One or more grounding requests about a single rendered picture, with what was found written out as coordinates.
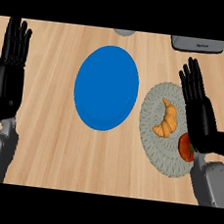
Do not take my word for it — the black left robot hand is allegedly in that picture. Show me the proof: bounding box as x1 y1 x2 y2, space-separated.
0 16 35 125

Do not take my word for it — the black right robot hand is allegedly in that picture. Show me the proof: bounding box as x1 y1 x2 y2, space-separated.
169 56 224 158

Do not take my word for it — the red tomato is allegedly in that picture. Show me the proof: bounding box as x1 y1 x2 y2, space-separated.
175 130 199 163

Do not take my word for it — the grey woven round placemat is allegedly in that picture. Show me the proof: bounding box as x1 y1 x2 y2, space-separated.
133 79 204 180

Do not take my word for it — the blue plate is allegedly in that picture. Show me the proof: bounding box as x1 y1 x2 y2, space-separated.
69 41 144 135

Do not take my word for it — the golden croissant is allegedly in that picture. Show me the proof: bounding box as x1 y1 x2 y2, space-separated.
151 95 180 140

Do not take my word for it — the grey appliance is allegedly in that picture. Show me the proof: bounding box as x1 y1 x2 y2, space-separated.
168 35 224 57

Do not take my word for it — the grey round object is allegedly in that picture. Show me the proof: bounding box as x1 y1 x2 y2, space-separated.
112 28 137 39

